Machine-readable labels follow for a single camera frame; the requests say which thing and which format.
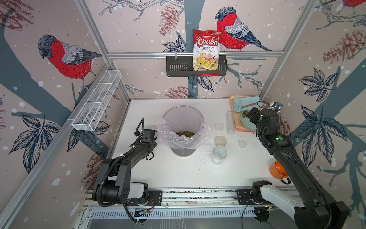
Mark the clear jar lid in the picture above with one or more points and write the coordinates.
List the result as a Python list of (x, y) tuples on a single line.
[(242, 144), (219, 126)]

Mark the mesh waste bin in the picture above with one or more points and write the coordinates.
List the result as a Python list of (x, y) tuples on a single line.
[(183, 112)]

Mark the mung beans in bin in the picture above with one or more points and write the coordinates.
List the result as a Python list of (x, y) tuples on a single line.
[(186, 133)]

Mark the beige lidded bean jar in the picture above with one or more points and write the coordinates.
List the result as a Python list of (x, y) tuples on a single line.
[(219, 155)]

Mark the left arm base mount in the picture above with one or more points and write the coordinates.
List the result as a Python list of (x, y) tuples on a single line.
[(152, 198)]

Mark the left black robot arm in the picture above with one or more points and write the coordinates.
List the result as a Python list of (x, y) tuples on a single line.
[(113, 183)]

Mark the beige jar lid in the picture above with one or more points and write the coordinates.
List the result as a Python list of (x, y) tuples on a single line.
[(220, 141)]

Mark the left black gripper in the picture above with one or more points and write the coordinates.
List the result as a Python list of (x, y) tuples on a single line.
[(154, 143)]

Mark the white wire mesh shelf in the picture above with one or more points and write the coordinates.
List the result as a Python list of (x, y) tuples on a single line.
[(94, 107)]

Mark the tall clear bean jar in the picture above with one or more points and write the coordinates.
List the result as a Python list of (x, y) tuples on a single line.
[(230, 123)]

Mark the teal folded cloth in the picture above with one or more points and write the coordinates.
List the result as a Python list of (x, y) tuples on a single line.
[(245, 103)]

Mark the teal plate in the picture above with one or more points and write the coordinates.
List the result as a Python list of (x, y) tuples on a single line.
[(246, 122)]

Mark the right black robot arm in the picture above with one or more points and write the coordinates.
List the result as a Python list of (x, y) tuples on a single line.
[(317, 209)]

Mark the red Chuba chips bag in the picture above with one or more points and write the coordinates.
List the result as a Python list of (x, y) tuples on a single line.
[(206, 49)]

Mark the orange mug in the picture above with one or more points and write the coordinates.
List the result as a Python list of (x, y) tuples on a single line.
[(278, 172)]

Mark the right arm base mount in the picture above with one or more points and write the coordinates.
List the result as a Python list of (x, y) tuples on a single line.
[(244, 198)]

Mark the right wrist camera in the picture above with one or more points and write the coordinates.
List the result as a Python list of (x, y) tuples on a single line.
[(276, 106)]

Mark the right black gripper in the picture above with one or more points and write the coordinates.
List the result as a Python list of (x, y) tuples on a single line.
[(257, 115)]

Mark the black wall basket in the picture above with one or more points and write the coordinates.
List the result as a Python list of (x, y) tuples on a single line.
[(182, 66)]

